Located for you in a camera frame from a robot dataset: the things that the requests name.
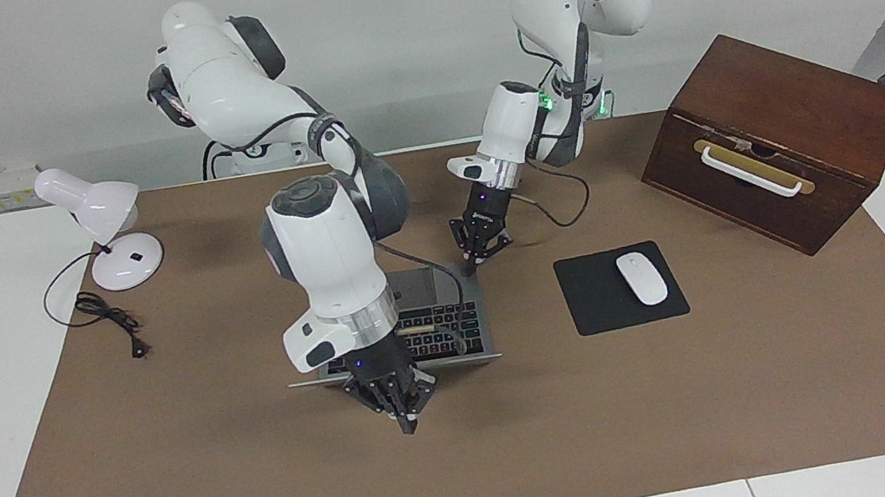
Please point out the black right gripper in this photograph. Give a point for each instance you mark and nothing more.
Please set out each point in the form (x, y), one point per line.
(382, 361)

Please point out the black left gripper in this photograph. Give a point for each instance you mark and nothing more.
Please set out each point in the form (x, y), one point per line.
(490, 204)

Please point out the silver laptop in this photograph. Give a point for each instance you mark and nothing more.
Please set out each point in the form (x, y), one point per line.
(413, 288)

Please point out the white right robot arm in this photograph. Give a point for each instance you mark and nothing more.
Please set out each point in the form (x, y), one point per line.
(320, 249)

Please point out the brown table mat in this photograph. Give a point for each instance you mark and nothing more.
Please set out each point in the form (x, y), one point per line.
(473, 454)

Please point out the black mouse pad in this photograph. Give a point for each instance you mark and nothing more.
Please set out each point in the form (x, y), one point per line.
(599, 295)

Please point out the white computer mouse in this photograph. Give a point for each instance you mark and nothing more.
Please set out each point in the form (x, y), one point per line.
(642, 278)

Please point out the dark brown wooden box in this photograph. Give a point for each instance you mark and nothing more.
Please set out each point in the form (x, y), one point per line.
(754, 219)

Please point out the white desk lamp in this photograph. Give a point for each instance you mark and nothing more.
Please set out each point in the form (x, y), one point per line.
(102, 203)

